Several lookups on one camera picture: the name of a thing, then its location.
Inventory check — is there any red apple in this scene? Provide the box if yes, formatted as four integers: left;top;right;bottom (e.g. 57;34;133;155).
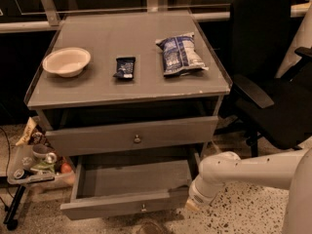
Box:
60;163;72;174

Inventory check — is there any yellow snack bag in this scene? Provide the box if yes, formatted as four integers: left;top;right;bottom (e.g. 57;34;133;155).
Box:
16;117;37;146

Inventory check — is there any metal railing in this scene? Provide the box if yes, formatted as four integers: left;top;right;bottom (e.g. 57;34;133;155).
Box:
0;0;312;34

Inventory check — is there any dark blue snack bar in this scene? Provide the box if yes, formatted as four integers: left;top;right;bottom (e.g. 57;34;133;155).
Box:
114;57;136;79

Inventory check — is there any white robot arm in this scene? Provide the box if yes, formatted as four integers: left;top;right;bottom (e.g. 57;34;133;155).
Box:
188;149;312;234

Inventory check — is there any grey drawer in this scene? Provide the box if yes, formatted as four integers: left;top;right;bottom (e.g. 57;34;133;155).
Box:
46;116;218;156
60;148;199;220

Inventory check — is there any white paper bowl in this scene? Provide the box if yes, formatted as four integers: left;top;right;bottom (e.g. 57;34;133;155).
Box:
42;47;91;78

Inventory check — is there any black office chair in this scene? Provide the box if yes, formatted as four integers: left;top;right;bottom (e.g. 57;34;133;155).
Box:
219;0;312;157

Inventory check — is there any grey top drawer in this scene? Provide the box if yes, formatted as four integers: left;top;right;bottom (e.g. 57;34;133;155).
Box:
46;116;218;156

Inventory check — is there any clear plastic bin of snacks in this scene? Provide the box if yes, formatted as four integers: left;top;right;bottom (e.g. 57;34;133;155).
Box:
7;116;75;191

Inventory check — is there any blue white chip bag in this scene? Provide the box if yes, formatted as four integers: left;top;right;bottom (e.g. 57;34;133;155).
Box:
155;32;209;77

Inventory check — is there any grey wooden drawer cabinet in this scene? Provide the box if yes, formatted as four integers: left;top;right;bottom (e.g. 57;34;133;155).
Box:
23;10;234;158

